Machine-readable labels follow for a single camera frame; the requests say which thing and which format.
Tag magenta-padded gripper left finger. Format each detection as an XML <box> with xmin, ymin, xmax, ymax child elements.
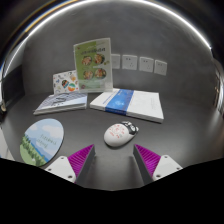
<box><xmin>44</xmin><ymin>143</ymin><xmax>98</xmax><ymax>184</ymax></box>

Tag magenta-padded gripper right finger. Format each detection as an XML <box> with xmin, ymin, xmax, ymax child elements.
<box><xmin>133</xmin><ymin>143</ymin><xmax>184</xmax><ymax>185</ymax></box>

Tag white panda-print computer mouse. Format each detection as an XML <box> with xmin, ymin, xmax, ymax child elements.
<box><xmin>103</xmin><ymin>120</ymin><xmax>140</xmax><ymax>148</ymax></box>

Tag round landscape-print mouse pad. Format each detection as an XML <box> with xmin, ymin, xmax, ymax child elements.
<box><xmin>19</xmin><ymin>118</ymin><xmax>65</xmax><ymax>168</ymax></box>

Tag white book with blue band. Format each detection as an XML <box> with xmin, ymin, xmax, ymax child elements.
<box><xmin>89</xmin><ymin>88</ymin><xmax>165</xmax><ymax>124</ymax></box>

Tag grey striped book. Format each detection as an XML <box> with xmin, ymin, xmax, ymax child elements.
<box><xmin>33</xmin><ymin>92</ymin><xmax>89</xmax><ymax>116</ymax></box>

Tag small colourful patterned card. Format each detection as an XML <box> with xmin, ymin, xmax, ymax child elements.
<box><xmin>52</xmin><ymin>69</ymin><xmax>80</xmax><ymax>95</ymax></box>

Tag acrylic stand with green menu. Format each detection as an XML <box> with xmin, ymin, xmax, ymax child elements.
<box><xmin>73</xmin><ymin>37</ymin><xmax>114</xmax><ymax>94</ymax></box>

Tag white wall socket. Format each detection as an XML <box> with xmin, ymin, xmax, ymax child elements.
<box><xmin>110</xmin><ymin>53</ymin><xmax>121</xmax><ymax>70</ymax></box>
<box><xmin>153</xmin><ymin>59</ymin><xmax>168</xmax><ymax>76</ymax></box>
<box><xmin>121</xmin><ymin>54</ymin><xmax>138</xmax><ymax>71</ymax></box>
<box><xmin>138</xmin><ymin>56</ymin><xmax>155</xmax><ymax>73</ymax></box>

